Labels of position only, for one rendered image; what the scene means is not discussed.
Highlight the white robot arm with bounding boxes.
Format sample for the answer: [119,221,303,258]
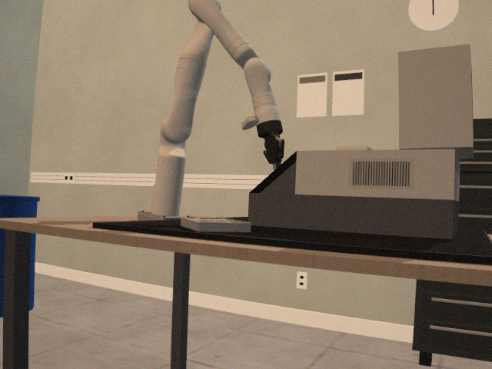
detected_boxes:
[150,0,281,217]

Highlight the grey benchtop machine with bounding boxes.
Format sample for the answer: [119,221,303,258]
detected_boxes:
[248,44,474,240]

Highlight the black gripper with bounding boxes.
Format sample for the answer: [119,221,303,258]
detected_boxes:
[257,120,284,170]

